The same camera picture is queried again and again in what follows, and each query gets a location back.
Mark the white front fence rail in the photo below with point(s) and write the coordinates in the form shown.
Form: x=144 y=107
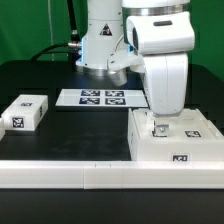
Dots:
x=111 y=174

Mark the white left fence stub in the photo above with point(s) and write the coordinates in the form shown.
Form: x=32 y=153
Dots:
x=2 y=128

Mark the white cabinet top block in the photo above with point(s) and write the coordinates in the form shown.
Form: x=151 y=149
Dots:
x=25 y=112

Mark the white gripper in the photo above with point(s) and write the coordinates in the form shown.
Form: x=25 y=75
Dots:
x=165 y=86

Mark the white cabinet body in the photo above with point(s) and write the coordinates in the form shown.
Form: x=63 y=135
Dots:
x=167 y=149

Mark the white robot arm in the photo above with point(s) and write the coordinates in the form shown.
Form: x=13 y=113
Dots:
x=151 y=37

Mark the white marker base plate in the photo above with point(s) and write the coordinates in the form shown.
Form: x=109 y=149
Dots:
x=101 y=98

